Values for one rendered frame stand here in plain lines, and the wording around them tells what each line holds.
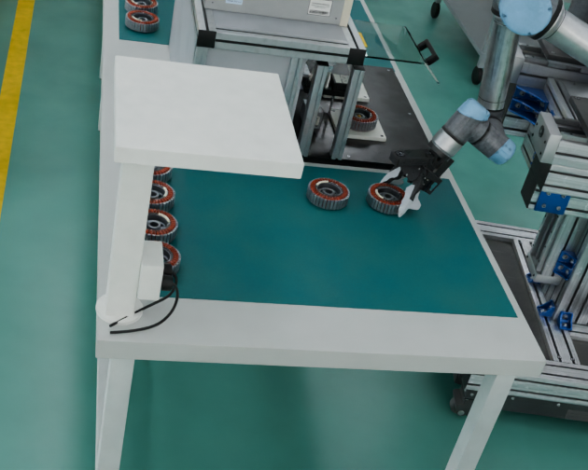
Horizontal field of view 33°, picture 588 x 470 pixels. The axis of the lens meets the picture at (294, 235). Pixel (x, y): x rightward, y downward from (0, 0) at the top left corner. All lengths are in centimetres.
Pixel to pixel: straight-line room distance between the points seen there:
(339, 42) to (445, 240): 59
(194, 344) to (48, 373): 105
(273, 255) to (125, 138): 67
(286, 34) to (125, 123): 83
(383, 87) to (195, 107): 138
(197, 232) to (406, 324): 55
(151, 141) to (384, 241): 88
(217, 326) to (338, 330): 27
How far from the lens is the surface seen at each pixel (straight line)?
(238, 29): 256
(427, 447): 310
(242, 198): 255
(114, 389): 221
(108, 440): 232
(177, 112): 193
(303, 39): 259
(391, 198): 265
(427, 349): 223
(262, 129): 193
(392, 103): 317
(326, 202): 256
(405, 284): 239
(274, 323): 217
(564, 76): 325
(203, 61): 256
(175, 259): 223
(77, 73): 468
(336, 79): 287
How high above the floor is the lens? 213
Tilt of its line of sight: 34 degrees down
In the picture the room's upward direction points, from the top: 14 degrees clockwise
